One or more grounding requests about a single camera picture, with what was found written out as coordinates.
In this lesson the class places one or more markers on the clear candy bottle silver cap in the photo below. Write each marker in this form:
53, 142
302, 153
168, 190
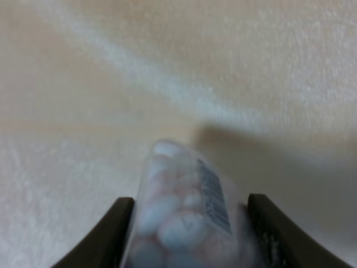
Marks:
188, 214

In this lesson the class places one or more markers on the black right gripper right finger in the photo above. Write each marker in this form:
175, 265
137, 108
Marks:
282, 243

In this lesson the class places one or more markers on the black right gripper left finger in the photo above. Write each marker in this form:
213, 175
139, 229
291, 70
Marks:
104, 245

